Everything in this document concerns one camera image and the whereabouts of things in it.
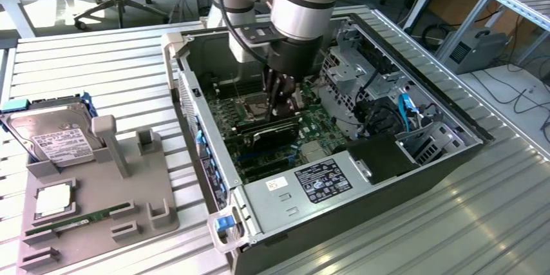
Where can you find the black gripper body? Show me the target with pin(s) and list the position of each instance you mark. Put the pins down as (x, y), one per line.
(293, 56)

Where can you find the green graphics card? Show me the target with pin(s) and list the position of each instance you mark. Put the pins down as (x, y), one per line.
(275, 138)

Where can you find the silver socket cover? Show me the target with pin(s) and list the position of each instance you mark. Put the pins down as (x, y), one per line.
(297, 99)

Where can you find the thin metal locking lever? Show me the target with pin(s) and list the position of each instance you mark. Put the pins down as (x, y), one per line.
(236, 86)

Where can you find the silver CPU socket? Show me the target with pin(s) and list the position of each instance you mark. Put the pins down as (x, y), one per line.
(251, 109)

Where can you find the black RAM slot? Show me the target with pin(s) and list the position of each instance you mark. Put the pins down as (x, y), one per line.
(257, 119)
(225, 94)
(220, 83)
(257, 123)
(224, 91)
(221, 87)

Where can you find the green motherboard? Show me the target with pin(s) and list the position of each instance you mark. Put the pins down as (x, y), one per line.
(321, 120)

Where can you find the green RAM stick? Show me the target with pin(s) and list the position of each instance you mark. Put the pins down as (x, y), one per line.
(77, 221)
(257, 127)

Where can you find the silver disk bay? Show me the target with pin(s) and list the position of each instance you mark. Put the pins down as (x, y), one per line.
(430, 146)
(343, 72)

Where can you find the silver chipset heatsink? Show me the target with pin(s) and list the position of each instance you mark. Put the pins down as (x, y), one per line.
(315, 151)

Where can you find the blue slot clip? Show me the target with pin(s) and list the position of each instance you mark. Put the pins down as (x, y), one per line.
(221, 190)
(197, 136)
(208, 152)
(216, 175)

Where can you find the long black expansion slot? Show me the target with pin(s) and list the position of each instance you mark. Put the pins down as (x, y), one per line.
(269, 172)
(265, 165)

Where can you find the black plastic shroud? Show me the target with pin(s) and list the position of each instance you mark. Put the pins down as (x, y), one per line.
(378, 159)

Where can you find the grey power supply unit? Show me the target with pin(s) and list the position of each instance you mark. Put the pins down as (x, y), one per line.
(275, 204)

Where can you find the black open PC case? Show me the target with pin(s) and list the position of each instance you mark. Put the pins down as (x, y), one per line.
(386, 210)

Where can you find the blue case latch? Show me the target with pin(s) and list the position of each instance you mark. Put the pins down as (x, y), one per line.
(223, 223)

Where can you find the grey parts rack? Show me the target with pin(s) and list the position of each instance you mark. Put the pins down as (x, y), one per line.
(107, 201)

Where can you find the hard disk with blue carrier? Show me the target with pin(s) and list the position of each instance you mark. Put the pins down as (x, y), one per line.
(56, 136)

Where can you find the silver CPU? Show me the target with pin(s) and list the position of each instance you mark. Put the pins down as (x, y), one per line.
(53, 199)

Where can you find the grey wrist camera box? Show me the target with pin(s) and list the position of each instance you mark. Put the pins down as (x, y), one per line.
(253, 35)

